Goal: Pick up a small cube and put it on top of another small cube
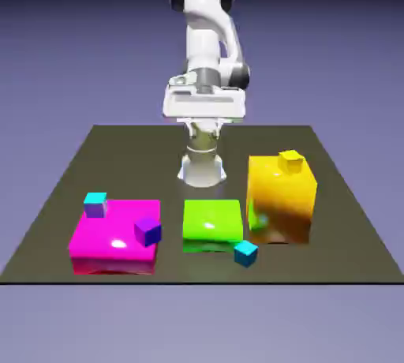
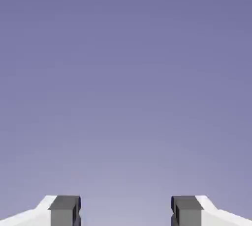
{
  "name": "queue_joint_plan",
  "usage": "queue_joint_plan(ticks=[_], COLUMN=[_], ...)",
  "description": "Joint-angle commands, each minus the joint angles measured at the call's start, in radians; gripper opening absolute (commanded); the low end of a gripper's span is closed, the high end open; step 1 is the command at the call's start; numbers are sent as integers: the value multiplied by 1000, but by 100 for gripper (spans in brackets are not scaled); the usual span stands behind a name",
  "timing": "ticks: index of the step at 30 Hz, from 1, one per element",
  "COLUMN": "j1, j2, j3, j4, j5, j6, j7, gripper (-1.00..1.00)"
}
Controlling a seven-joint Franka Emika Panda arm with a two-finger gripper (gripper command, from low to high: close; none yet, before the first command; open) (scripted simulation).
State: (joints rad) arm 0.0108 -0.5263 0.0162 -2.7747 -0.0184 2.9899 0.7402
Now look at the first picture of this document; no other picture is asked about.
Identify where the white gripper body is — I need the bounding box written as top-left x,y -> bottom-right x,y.
162,84 -> 247,125

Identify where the small yellow cube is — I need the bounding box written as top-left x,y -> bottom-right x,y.
278,149 -> 305,175

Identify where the small purple cube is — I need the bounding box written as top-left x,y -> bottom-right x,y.
133,216 -> 163,248

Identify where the small cyan cube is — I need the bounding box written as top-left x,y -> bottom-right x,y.
83,192 -> 109,219
234,240 -> 259,268

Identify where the large green box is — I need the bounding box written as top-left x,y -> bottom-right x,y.
182,199 -> 245,254

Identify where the large orange box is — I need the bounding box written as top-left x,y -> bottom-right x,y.
246,155 -> 318,245

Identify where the large magenta box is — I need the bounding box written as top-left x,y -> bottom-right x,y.
68,199 -> 162,275

